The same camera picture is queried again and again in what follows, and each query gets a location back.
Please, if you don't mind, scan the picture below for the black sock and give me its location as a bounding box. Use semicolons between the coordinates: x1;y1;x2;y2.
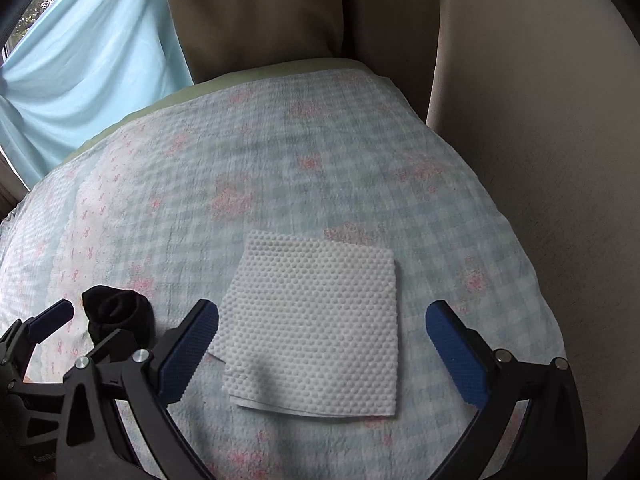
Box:
81;285;155;350

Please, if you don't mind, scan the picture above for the light blue hanging cloth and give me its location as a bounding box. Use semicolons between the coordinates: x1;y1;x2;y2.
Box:
0;0;195;175

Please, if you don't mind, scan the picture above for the white embossed tissue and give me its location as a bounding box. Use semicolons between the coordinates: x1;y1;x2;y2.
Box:
207;230;401;418

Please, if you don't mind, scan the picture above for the green bed sheet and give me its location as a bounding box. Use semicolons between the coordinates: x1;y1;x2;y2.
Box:
65;57;378;162

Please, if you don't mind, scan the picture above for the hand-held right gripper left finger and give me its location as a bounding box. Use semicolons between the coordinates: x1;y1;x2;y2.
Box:
56;299;220;480

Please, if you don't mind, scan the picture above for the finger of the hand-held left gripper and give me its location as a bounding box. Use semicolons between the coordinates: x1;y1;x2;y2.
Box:
0;299;75;396
87;329;139;365

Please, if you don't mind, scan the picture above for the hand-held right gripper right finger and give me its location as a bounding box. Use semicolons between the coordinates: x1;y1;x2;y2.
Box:
424;300;588;480

